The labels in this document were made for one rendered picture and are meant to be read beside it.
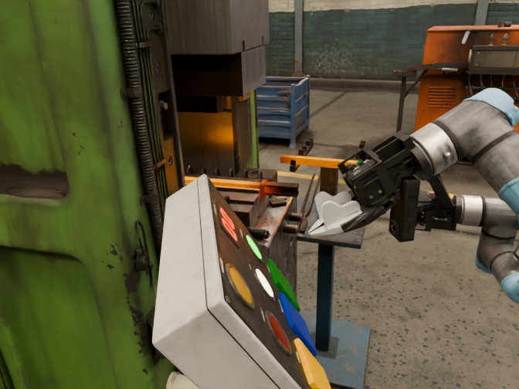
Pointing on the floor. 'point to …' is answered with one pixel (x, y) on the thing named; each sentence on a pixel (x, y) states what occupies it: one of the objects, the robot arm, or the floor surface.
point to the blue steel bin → (283, 107)
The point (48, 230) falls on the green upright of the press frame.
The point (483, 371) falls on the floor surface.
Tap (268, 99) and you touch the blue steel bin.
